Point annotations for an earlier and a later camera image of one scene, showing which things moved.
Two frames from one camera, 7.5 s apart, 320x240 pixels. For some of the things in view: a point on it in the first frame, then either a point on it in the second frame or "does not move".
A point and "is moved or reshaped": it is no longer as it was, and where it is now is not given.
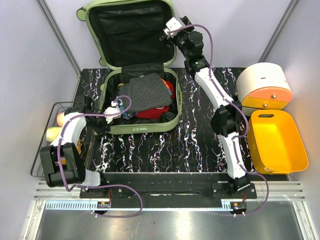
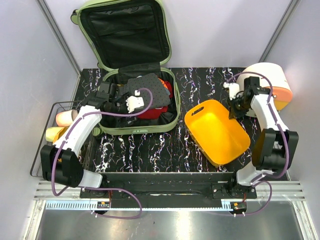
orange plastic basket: [276, 146] is moved or reshaped
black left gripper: [105, 127] → [123, 100]
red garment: [156, 113] does not move
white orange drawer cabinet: [263, 86] does not move
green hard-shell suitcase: [136, 41] is moved or reshaped
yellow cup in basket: [52, 133] does not move
